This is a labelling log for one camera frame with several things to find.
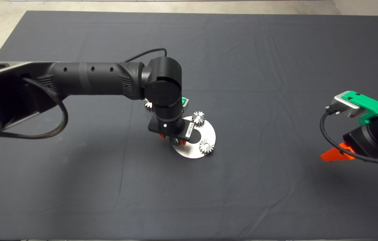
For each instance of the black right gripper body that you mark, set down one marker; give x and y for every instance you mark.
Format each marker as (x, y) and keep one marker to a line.
(371, 139)

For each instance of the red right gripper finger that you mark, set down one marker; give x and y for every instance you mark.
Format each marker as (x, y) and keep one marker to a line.
(338, 154)

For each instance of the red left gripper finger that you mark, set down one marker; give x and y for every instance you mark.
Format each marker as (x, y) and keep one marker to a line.
(161, 136)
(182, 142)

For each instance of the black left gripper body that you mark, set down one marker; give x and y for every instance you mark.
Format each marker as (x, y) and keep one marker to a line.
(170, 127)

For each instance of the small steel gear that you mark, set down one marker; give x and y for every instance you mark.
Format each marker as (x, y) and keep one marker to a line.
(206, 146)
(198, 118)
(174, 141)

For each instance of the larger steel gear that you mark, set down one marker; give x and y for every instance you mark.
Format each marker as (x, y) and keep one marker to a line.
(148, 104)

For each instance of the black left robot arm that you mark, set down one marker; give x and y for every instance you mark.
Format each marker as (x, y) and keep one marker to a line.
(92, 78)

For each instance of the round metal plate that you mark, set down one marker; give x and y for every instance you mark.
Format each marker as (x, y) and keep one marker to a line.
(202, 135)

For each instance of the dark grey table cloth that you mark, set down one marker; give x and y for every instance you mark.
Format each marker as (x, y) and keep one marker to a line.
(276, 83)

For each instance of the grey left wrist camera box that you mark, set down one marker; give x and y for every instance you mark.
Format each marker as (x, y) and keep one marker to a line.
(186, 106)

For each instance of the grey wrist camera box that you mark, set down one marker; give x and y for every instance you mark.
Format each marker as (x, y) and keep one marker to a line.
(186, 106)
(343, 103)

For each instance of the green left camera mount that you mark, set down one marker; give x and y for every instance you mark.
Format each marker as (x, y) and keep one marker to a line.
(184, 99)

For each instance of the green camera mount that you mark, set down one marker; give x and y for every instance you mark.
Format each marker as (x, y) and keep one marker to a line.
(369, 105)
(184, 99)

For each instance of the green right camera mount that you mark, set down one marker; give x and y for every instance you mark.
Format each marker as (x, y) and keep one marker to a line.
(369, 105)

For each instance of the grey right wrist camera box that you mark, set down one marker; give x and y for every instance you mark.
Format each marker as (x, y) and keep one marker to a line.
(343, 103)

